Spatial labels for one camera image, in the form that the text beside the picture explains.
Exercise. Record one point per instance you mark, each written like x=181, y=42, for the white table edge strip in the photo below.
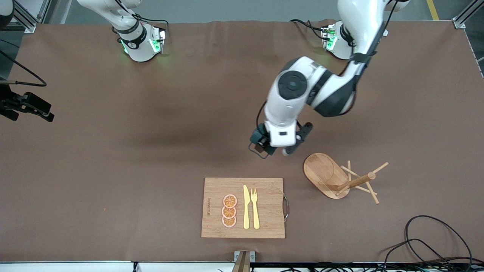
x=75, y=266

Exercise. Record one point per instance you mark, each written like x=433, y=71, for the bamboo cutting board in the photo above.
x=270, y=211

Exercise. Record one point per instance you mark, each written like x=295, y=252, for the wooden mug tree stand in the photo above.
x=321, y=173

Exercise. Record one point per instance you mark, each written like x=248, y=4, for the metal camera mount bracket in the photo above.
x=244, y=260

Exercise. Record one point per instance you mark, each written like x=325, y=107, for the yellow plastic fork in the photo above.
x=255, y=211

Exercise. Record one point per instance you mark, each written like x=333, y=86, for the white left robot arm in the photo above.
x=291, y=85

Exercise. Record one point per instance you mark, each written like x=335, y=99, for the dark green cup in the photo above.
x=260, y=132

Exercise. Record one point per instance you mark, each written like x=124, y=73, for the yellow plastic knife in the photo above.
x=246, y=207

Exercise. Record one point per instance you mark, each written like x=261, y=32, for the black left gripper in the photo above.
x=260, y=135

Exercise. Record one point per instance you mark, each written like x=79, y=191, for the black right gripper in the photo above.
x=10, y=102

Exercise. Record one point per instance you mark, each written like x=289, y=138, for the toy orange slice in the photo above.
x=228, y=212
x=230, y=200

